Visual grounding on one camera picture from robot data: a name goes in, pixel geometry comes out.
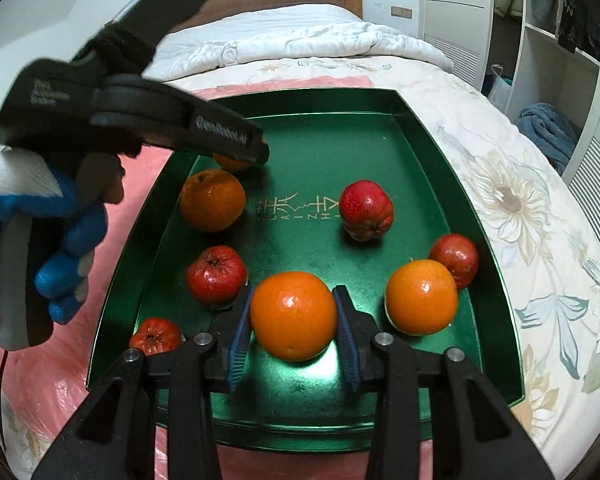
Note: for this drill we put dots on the large orange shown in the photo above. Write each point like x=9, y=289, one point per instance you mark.
x=293, y=315

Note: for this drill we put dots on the dark hanging clothes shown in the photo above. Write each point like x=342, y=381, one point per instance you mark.
x=572, y=15

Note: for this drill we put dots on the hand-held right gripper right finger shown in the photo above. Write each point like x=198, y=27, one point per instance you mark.
x=344, y=345

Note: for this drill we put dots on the small red apple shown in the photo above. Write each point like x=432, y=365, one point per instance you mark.
x=155, y=335

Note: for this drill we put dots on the clear plastic bag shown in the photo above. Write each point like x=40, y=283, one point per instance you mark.
x=502, y=92

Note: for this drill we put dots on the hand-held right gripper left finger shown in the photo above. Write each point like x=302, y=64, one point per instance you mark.
x=240, y=345

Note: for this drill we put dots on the white wardrobe with shelves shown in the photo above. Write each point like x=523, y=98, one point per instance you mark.
x=455, y=0

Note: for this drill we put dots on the wall socket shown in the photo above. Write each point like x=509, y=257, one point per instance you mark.
x=401, y=11

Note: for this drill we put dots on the blue towel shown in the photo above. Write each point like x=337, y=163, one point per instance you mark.
x=550, y=130

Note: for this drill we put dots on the white duvet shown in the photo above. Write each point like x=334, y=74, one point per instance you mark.
x=290, y=35

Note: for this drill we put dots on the pink plastic sheet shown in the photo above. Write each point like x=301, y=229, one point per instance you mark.
x=130, y=240

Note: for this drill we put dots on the small orange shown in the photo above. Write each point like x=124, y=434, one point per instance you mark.
x=230, y=164

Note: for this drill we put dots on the floral bed sheet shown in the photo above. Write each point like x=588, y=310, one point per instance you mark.
x=505, y=170

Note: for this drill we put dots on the person's left hand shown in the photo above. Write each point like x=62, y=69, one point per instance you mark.
x=75, y=240

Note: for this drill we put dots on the large red apple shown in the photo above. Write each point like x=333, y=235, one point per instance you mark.
x=367, y=207

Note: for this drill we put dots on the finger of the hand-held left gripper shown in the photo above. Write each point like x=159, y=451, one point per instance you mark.
x=220, y=130

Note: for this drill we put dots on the green metal tray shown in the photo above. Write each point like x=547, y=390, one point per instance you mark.
x=305, y=160

